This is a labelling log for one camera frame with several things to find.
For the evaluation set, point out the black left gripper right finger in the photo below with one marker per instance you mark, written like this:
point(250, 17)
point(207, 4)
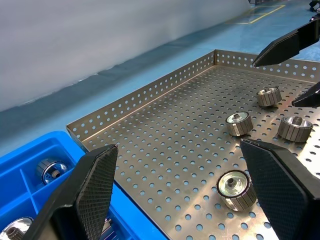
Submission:
point(282, 190)

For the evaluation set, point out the metal nut on metal tray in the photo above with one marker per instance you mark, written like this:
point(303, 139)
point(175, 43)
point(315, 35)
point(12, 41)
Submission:
point(269, 98)

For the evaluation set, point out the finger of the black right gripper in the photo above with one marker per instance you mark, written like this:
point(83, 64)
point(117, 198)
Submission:
point(311, 98)
point(290, 46)

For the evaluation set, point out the blue compartment tray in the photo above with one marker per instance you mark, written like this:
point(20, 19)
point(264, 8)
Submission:
point(15, 155)

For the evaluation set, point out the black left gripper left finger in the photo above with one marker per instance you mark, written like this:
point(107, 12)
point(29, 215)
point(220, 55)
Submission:
point(82, 195)

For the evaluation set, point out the perforated metal tray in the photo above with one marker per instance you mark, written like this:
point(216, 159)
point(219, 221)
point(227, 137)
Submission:
point(175, 120)

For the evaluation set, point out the white backdrop sheet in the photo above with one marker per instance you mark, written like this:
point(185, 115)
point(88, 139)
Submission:
point(75, 37)

